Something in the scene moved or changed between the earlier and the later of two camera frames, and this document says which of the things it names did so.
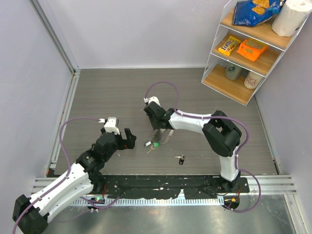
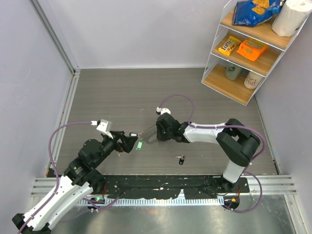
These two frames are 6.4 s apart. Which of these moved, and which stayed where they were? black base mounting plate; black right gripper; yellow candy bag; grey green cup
Moved: black right gripper
Stayed: grey green cup; black base mounting plate; yellow candy bag
